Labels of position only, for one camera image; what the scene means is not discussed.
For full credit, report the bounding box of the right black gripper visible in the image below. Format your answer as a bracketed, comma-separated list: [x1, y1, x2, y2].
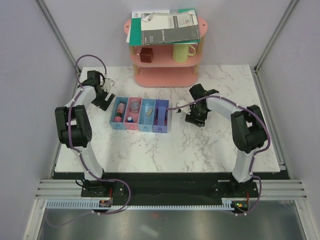
[185, 102, 209, 128]

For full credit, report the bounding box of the pink cap glue stick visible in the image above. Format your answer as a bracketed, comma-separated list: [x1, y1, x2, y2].
[113, 102, 126, 123]

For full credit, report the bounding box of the light blue bin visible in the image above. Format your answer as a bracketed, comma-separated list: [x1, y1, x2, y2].
[138, 98, 156, 132]
[109, 97, 129, 130]

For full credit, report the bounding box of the clear purple round container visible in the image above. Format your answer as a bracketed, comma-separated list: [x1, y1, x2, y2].
[129, 100, 141, 114]

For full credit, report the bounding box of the blue glue stick grey cap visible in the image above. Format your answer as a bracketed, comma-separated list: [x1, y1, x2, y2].
[127, 116, 134, 123]

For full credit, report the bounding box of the red pen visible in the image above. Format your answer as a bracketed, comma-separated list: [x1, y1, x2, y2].
[154, 107, 159, 125]
[163, 109, 168, 126]

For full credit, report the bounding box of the purple blue bin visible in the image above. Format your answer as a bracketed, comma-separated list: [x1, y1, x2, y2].
[152, 99, 169, 133]

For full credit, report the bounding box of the beige eraser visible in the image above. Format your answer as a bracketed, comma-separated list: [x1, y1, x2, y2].
[146, 107, 154, 117]

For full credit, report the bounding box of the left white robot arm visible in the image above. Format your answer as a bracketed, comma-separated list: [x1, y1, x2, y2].
[54, 70, 115, 197]

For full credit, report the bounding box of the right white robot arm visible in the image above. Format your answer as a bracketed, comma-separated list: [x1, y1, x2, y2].
[185, 83, 270, 197]

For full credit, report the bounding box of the pink bin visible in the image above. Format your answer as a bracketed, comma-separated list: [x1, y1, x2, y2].
[124, 97, 142, 131]

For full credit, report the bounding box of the yellow mug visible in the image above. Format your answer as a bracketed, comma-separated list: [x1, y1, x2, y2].
[172, 44, 196, 63]

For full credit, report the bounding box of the brown cube box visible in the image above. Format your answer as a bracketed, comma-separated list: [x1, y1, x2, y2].
[139, 47, 154, 63]

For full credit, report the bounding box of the stack of manuals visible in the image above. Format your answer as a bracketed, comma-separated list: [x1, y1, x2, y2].
[126, 8, 201, 46]

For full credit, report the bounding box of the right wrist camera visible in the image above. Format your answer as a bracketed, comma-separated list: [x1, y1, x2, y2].
[175, 100, 191, 115]

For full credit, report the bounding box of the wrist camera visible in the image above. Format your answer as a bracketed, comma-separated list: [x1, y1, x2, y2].
[175, 100, 191, 115]
[101, 78, 115, 93]

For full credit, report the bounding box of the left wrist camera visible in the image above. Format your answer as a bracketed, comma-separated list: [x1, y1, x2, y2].
[101, 78, 115, 93]

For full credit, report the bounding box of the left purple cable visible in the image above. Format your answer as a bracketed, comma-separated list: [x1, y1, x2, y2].
[68, 53, 108, 183]

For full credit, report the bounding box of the purple cable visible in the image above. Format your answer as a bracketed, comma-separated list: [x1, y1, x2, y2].
[166, 96, 272, 216]
[68, 53, 108, 183]

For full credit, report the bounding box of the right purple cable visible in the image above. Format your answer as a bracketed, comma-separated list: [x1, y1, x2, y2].
[166, 96, 272, 216]

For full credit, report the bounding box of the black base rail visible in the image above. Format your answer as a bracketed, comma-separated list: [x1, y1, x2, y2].
[53, 172, 259, 205]

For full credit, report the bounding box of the light blue cable duct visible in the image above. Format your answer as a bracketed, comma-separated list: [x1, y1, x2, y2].
[45, 199, 242, 211]

